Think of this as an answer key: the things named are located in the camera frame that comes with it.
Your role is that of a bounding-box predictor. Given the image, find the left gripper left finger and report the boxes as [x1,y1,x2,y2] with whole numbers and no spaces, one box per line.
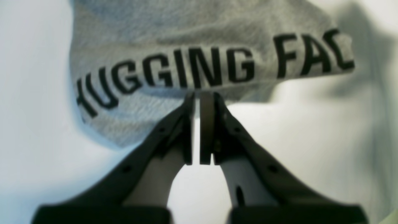
[33,93,195,224]

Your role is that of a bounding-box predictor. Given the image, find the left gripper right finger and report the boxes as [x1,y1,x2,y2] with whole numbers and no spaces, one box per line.
[199,92,368,224]

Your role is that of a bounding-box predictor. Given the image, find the grey T-shirt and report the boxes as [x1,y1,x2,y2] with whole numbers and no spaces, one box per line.
[70,0,355,148]

